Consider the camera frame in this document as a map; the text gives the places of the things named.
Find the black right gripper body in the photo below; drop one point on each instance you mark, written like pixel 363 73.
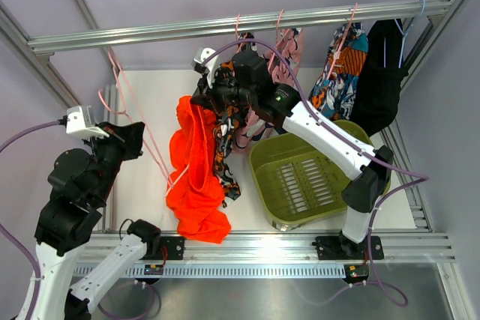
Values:
pixel 220 91

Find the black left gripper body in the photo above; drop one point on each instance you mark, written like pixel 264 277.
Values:
pixel 109 157

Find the bright orange shorts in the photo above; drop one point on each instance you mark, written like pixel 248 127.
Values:
pixel 196 194

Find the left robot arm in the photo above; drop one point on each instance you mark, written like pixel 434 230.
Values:
pixel 62 233

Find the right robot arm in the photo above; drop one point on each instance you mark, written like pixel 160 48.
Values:
pixel 367 167

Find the grey orange camouflage shorts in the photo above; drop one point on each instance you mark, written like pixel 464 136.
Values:
pixel 231 113

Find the pink hanger of camouflage shorts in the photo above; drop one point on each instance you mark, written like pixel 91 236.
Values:
pixel 238 35

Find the pink floral shorts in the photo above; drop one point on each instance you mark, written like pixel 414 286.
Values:
pixel 255 129

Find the pink hanger of floral shorts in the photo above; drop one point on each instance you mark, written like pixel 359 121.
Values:
pixel 283 42

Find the blue orange patterned shorts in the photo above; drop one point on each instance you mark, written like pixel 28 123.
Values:
pixel 334 93

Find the black mesh shorts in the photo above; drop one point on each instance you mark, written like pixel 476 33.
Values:
pixel 378 88

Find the light blue hanger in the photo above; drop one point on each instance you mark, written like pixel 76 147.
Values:
pixel 405 32

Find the olive green plastic basket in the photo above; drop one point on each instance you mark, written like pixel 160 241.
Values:
pixel 296 183

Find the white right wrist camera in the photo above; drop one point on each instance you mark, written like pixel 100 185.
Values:
pixel 204 61

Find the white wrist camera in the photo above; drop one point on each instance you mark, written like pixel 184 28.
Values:
pixel 204 61
pixel 81 124

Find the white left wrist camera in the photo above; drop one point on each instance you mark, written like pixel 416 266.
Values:
pixel 81 124

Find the aluminium frame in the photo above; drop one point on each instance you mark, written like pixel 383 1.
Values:
pixel 53 56

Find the white slotted cable duct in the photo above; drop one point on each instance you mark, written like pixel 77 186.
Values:
pixel 235 271

